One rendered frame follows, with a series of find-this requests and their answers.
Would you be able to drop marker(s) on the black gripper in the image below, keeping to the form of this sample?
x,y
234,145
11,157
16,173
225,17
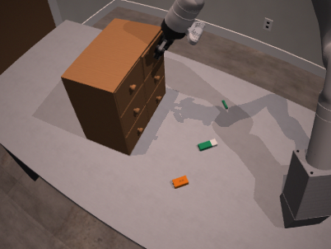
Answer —
x,y
166,39

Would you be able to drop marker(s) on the green rectangular block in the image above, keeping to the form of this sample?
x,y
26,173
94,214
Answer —
x,y
206,145

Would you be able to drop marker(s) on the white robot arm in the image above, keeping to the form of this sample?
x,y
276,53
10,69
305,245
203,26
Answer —
x,y
180,18

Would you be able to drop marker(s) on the brown wooden chest of drawers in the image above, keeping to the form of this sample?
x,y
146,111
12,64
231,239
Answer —
x,y
93,78

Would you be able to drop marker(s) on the dark brown drawer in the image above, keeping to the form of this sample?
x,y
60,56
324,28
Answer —
x,y
129,86
154,77
137,129
133,110
156,97
148,62

